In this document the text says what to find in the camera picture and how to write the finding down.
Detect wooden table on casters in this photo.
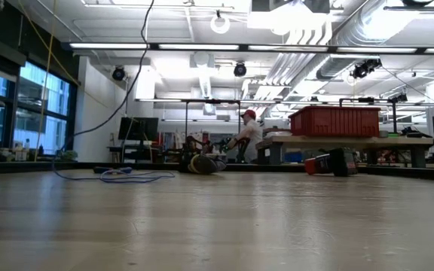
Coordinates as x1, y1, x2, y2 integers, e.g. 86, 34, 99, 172
256, 135, 434, 169

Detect red blue handled pliers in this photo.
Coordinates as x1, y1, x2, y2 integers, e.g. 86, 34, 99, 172
93, 166, 133, 175

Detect yellow power cable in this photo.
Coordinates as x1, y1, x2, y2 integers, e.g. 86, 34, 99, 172
34, 0, 58, 162

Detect thin blue wire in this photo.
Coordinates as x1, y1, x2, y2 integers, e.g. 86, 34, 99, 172
53, 0, 176, 184

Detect black background rig frame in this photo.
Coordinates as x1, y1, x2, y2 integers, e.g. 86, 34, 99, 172
184, 99, 242, 166

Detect person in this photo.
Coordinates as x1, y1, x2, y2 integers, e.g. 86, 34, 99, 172
226, 108, 264, 163

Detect silver ventilation duct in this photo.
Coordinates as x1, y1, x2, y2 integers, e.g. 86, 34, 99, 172
333, 0, 434, 46

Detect large glass window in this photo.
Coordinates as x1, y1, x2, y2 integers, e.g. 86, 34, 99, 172
0, 62, 77, 157

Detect LED light bar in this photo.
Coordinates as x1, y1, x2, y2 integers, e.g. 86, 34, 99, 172
61, 41, 434, 56

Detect red black tool battery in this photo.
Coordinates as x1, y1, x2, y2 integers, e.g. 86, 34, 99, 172
304, 147, 359, 178

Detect black ceiling camera mount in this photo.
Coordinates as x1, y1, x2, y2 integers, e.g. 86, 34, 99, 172
350, 58, 384, 80

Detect large red storage bin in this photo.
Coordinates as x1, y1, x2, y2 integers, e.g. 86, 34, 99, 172
289, 105, 383, 138

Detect white hanging cable coil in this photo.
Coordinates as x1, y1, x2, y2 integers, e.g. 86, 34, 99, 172
209, 10, 231, 35

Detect black glove blue yellow cuff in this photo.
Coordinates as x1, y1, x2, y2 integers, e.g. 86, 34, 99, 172
186, 153, 228, 175

